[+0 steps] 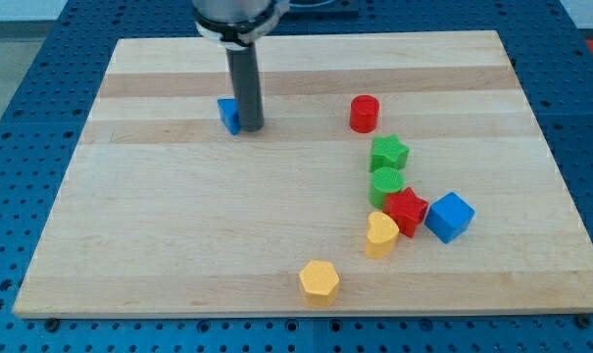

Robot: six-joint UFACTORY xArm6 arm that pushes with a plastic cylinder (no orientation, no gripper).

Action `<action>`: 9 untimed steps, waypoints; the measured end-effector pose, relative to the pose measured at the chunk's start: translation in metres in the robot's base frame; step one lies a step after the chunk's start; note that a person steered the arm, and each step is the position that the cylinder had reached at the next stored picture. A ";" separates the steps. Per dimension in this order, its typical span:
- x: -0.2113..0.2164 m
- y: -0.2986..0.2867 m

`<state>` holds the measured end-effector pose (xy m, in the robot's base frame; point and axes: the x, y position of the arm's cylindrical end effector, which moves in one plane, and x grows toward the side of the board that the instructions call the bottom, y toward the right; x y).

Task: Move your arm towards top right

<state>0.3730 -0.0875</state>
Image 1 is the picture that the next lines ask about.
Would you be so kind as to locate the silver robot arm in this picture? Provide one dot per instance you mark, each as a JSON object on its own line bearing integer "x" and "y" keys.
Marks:
{"x": 237, "y": 24}

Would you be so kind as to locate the green cylinder block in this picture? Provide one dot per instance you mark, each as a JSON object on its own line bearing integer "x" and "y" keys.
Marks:
{"x": 384, "y": 181}

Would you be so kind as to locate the green star block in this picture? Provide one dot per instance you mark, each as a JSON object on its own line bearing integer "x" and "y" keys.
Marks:
{"x": 388, "y": 151}

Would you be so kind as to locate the blue triangular block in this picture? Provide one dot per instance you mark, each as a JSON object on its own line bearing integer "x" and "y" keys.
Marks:
{"x": 229, "y": 115}

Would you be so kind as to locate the red cylinder block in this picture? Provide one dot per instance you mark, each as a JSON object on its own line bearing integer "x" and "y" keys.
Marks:
{"x": 364, "y": 110}

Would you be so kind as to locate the light wooden board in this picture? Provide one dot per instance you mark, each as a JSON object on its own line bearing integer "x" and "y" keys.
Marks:
{"x": 164, "y": 214}

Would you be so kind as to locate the yellow heart block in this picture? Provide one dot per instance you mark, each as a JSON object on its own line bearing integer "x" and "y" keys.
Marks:
{"x": 382, "y": 235}

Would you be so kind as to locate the yellow hexagon block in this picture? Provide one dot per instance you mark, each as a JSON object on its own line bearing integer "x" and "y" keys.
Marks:
{"x": 319, "y": 283}

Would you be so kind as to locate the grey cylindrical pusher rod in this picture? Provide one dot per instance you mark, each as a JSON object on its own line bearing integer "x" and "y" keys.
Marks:
{"x": 245, "y": 80}

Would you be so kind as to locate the red star block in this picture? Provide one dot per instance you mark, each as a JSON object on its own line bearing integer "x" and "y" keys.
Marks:
{"x": 406, "y": 209}

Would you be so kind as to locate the blue cube block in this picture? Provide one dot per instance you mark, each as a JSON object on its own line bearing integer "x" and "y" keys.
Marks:
{"x": 449, "y": 217}

